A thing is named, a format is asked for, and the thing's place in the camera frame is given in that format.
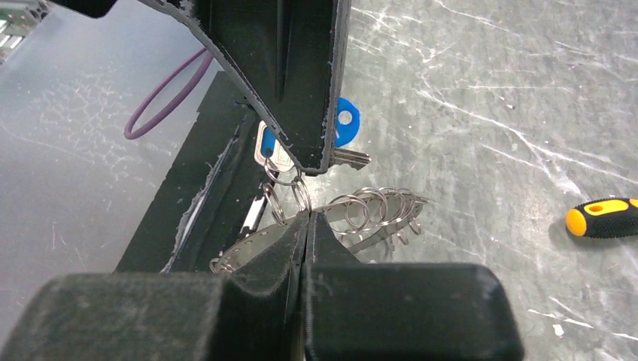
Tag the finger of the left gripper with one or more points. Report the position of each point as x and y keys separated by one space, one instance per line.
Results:
x=288 y=59

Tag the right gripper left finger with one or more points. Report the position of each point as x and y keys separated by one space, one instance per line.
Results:
x=174 y=316

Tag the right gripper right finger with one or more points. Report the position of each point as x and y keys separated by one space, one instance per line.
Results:
x=404 y=311

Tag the numbered metal ring disc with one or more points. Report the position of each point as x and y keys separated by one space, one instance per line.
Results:
x=243 y=251

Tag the blue key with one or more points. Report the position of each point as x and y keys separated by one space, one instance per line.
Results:
x=269 y=152
x=347 y=128

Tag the bunch of steel keyrings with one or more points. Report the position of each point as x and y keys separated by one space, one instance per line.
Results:
x=365 y=210

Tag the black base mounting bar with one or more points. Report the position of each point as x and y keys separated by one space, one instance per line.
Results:
x=200 y=208

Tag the yellow black screwdriver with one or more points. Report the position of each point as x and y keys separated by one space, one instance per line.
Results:
x=603 y=218

